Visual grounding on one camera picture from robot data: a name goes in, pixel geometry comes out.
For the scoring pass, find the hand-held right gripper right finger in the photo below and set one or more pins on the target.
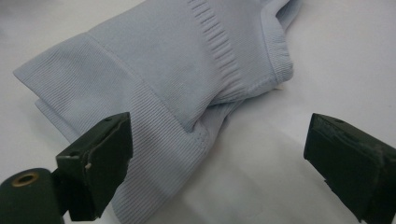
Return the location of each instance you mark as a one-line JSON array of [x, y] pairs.
[[358, 168]]

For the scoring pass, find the light blue knit garment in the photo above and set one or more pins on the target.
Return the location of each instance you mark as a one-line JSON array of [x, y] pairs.
[[168, 68]]

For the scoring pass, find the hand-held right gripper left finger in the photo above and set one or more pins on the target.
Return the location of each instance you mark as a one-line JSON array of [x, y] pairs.
[[96, 168]]

